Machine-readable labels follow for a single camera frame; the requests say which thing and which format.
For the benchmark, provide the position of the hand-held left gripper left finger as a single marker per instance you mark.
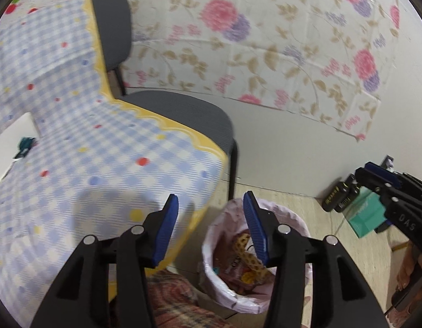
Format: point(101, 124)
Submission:
point(166, 232)

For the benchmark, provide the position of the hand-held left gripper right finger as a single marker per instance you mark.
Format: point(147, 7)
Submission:
point(255, 229)

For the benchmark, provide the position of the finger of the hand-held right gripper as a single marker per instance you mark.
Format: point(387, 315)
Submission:
point(371, 181)
point(383, 172)

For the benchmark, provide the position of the woven bamboo basket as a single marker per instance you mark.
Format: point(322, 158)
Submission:
point(241, 244)

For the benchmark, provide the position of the bin with pink liner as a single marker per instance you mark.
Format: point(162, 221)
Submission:
point(217, 232)

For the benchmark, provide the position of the person's right hand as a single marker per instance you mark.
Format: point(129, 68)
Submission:
point(407, 270)

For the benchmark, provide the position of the teal cardboard box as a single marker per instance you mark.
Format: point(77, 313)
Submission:
point(364, 218)

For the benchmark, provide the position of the red plaid cloth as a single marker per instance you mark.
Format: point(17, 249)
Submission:
point(176, 297)

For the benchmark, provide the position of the blue checked dotted cloth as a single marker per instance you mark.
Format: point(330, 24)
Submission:
point(94, 143)

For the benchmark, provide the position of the grey office chair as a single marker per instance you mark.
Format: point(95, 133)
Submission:
point(183, 109)

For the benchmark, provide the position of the small dark teal object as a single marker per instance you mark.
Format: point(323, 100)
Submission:
point(26, 147)

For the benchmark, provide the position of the white flat box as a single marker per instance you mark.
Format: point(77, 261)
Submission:
point(9, 150)

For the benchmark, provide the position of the floral wall sheet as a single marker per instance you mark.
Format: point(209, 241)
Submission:
point(265, 41)

